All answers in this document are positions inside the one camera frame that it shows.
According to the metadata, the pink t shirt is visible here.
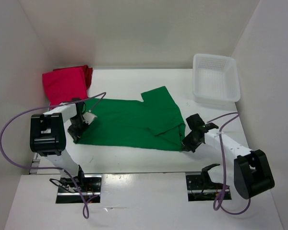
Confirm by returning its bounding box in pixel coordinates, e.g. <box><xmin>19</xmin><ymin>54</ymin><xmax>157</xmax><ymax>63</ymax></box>
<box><xmin>42</xmin><ymin>68</ymin><xmax>88</xmax><ymax>105</ymax></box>

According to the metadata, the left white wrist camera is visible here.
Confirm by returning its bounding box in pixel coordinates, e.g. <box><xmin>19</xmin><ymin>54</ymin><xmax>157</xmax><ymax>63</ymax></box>
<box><xmin>83</xmin><ymin>112</ymin><xmax>97</xmax><ymax>125</ymax></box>

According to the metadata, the white plastic basket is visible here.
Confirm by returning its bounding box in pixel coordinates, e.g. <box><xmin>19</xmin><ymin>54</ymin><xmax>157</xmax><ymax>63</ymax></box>
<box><xmin>192</xmin><ymin>54</ymin><xmax>241</xmax><ymax>104</ymax></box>

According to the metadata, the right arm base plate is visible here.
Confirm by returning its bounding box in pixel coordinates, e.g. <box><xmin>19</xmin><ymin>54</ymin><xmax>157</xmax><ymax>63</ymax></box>
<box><xmin>185</xmin><ymin>172</ymin><xmax>223</xmax><ymax>202</ymax></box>

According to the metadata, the green t shirt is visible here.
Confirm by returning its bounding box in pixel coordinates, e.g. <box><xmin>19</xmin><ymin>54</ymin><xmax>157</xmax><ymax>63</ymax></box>
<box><xmin>78</xmin><ymin>86</ymin><xmax>186</xmax><ymax>151</ymax></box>

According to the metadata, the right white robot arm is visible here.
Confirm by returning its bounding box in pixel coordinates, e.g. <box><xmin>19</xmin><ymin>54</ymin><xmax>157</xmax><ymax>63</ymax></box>
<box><xmin>182</xmin><ymin>114</ymin><xmax>275</xmax><ymax>199</ymax></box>

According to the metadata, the dark red t shirt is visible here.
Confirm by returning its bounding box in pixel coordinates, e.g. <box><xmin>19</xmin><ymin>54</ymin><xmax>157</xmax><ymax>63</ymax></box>
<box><xmin>53</xmin><ymin>65</ymin><xmax>93</xmax><ymax>90</ymax></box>

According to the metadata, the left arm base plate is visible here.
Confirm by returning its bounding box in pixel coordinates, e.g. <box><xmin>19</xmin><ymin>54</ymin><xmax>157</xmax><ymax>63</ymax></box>
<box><xmin>56</xmin><ymin>174</ymin><xmax>103</xmax><ymax>204</ymax></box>

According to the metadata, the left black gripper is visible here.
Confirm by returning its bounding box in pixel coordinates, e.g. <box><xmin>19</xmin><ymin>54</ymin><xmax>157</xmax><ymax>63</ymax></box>
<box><xmin>67</xmin><ymin>115</ymin><xmax>90</xmax><ymax>142</ymax></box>

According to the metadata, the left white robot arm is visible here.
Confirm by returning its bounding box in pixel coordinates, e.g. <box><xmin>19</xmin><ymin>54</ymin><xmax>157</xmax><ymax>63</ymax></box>
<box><xmin>30</xmin><ymin>98</ymin><xmax>94</xmax><ymax>192</ymax></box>

